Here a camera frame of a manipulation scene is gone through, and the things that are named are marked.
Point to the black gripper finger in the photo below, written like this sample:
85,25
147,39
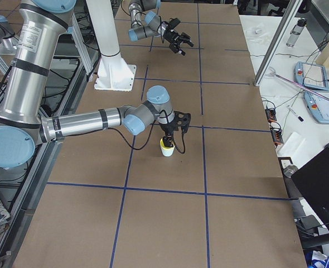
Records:
175,48
164,141
185,38
170,141

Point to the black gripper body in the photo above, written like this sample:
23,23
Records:
171,36
167,129

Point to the yellow plastic cup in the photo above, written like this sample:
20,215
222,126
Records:
162,143

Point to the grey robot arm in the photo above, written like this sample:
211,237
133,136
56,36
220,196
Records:
23,127
146,23

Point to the light green plastic cup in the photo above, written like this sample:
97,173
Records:
167,151

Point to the orange black connector strip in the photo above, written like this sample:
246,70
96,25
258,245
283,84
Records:
275,127

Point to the clear water bottle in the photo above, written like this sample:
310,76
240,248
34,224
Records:
296,31

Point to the black marker pen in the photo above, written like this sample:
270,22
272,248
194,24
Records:
295,113

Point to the white folded paper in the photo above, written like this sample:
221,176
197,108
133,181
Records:
291,145

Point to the upper teach pendant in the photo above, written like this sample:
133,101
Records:
311,76

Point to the teach pendant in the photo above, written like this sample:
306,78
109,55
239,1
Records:
311,76
318,107

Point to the lower teach pendant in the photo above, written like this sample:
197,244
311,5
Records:
318,107

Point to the black computer monitor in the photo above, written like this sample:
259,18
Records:
312,181

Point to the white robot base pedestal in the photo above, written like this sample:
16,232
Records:
113,71

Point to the green handled reacher grabber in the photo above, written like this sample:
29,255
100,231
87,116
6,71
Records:
272,73

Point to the aluminium frame post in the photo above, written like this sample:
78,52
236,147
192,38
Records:
291,10

